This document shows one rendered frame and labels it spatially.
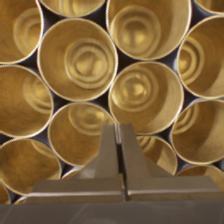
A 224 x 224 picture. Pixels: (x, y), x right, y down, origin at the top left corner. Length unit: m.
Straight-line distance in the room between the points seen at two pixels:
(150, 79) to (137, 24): 0.07
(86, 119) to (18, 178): 0.11
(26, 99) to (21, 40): 0.08
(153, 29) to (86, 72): 0.10
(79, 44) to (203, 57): 0.16
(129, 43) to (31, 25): 0.12
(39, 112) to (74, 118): 0.05
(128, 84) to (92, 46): 0.07
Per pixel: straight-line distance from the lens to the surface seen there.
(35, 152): 0.27
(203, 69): 0.25
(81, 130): 0.24
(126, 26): 0.23
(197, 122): 0.26
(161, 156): 0.22
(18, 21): 0.25
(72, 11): 0.24
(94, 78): 0.22
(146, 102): 0.23
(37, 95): 0.25
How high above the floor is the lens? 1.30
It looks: 77 degrees down
